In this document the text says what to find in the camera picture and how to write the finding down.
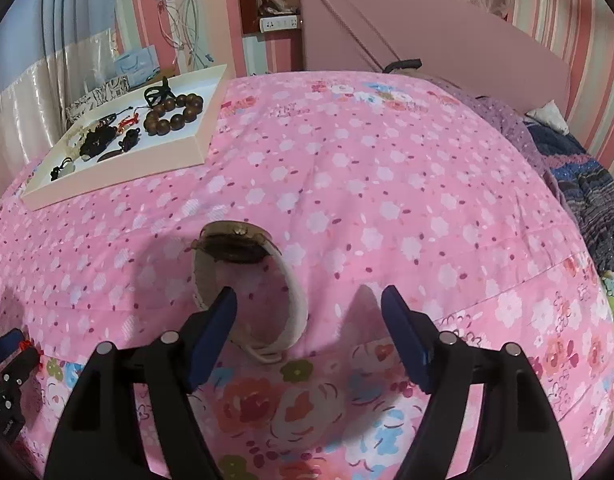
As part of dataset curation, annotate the white satin cloth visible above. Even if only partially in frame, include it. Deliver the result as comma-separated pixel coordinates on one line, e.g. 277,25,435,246
0,30,120,206

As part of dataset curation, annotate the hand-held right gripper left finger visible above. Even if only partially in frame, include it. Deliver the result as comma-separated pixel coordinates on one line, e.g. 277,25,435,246
43,286,238,480

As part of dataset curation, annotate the black braided bracelet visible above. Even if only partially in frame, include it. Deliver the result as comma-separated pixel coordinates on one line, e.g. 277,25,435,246
79,127,140,161

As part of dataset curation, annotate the white power strip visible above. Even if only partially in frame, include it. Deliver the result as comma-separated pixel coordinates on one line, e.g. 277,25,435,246
259,16,302,32

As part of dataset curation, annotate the bundle of white cables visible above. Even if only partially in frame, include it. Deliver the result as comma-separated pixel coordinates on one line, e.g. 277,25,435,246
157,0,213,71

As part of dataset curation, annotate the floral print gift bag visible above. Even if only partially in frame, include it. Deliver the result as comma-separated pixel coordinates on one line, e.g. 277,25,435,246
66,75,132,131

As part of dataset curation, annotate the purple dotted quilt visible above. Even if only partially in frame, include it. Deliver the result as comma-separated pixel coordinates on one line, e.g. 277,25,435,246
422,74,563,196

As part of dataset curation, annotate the light blue gift bag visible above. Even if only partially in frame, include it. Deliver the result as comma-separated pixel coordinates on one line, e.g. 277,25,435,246
112,45,160,83

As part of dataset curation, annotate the wristwatch with white strap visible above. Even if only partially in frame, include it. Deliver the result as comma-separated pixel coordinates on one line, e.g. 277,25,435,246
189,220,310,365

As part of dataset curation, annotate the dark blue patterned blanket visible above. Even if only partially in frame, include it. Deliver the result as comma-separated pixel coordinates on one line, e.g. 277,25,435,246
524,120,614,281

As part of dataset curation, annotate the shallow white tray box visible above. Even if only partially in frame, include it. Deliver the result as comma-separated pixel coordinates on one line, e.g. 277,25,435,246
19,63,229,212

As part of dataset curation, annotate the pale pendant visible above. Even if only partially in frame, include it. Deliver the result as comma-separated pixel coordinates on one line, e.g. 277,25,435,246
49,156,76,182

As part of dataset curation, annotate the brown wooden bead bracelet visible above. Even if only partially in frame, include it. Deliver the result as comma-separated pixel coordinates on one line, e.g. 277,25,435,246
143,92,205,137

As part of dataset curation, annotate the pink floral blanket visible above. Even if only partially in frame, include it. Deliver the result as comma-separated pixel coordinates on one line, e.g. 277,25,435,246
0,70,614,480

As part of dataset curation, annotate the pink padded headboard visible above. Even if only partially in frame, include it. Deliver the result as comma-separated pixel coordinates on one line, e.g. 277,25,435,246
299,0,573,116

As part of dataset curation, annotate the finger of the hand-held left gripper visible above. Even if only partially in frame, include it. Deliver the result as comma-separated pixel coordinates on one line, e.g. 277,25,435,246
0,329,25,361
0,346,42,445

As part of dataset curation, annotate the black coiled hair tie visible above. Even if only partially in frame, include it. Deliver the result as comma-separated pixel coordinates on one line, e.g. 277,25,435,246
143,76,175,108

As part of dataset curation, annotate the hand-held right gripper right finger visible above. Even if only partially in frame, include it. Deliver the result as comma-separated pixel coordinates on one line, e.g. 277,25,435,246
380,285,573,480

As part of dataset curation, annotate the white pillow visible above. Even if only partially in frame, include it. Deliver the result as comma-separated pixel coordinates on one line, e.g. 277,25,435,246
526,100,570,135

